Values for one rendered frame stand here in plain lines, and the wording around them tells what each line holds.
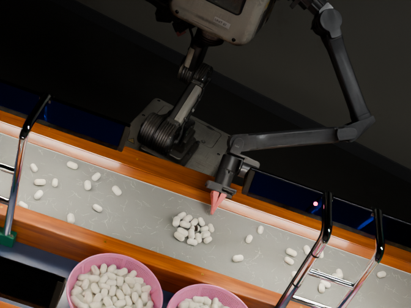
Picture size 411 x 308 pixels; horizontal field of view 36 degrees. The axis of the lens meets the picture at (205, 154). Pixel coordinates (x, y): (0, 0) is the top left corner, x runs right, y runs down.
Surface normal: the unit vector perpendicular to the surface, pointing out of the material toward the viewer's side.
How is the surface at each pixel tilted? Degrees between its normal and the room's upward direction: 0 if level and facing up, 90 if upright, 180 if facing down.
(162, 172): 0
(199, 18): 90
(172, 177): 0
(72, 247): 90
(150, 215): 0
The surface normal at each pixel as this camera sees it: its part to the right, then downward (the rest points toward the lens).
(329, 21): 0.12, 0.02
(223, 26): -0.37, 0.51
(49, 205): 0.30, -0.73
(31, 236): -0.14, 0.60
